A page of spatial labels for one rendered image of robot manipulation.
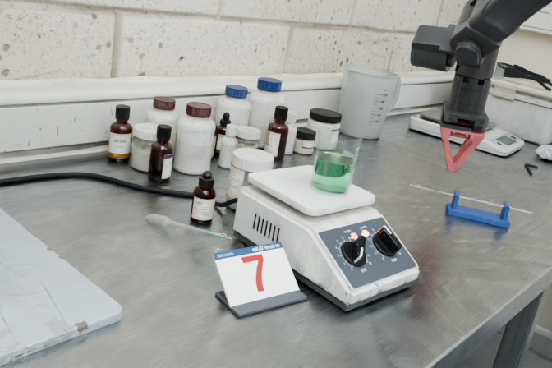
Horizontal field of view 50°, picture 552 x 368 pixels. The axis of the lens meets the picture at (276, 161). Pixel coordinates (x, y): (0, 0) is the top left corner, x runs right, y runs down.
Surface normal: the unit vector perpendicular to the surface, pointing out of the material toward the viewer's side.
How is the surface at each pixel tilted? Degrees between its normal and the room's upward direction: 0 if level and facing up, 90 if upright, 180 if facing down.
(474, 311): 0
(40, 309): 0
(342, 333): 0
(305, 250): 90
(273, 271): 40
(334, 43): 90
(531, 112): 94
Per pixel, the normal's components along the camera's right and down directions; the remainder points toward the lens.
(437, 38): -0.36, -0.47
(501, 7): -0.42, 0.79
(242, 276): 0.50, -0.50
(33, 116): 0.73, 0.32
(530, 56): -0.66, 0.12
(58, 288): 0.17, -0.94
